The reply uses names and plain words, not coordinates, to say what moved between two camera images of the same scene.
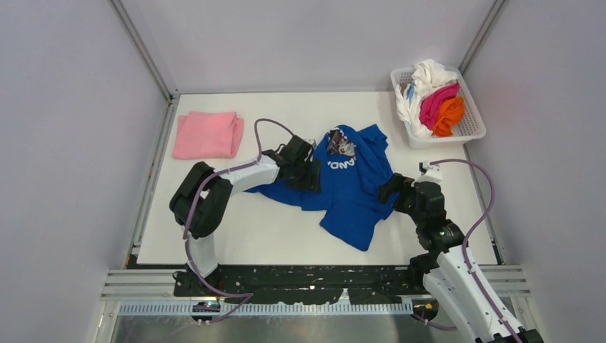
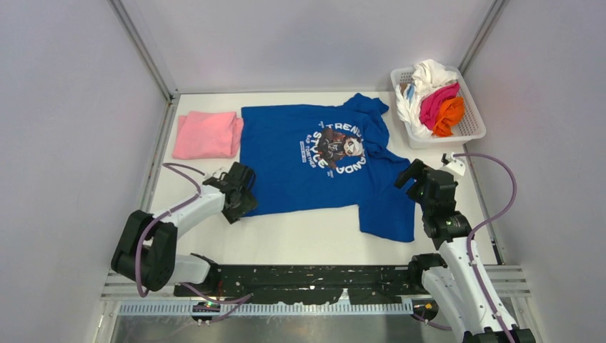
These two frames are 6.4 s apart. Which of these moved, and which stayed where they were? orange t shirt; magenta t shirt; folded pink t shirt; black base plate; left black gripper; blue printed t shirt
Moved: left black gripper; blue printed t shirt
Stayed: black base plate; magenta t shirt; orange t shirt; folded pink t shirt
